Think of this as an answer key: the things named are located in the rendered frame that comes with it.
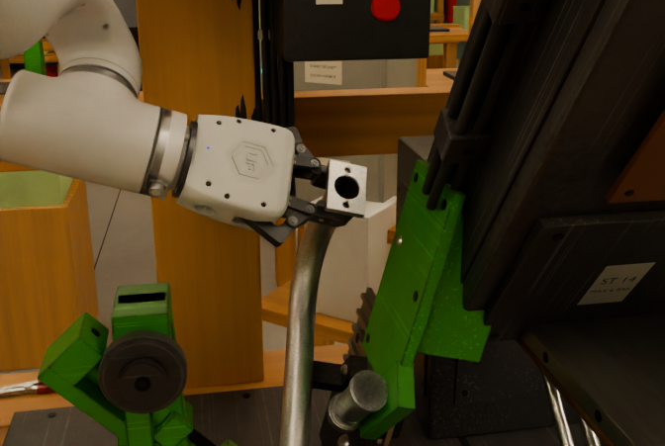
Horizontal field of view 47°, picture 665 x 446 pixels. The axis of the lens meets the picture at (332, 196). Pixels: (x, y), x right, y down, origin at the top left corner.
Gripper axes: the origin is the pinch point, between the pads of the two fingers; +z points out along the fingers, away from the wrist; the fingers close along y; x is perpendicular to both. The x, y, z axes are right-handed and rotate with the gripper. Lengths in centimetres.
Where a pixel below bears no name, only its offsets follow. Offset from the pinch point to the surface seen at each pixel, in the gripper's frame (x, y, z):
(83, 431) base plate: 38.5, -19.4, -16.6
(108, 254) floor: 314, 115, -8
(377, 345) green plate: 3.8, -13.1, 7.4
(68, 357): 5.7, -19.0, -21.1
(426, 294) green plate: -7.3, -11.5, 7.0
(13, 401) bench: 51, -15, -26
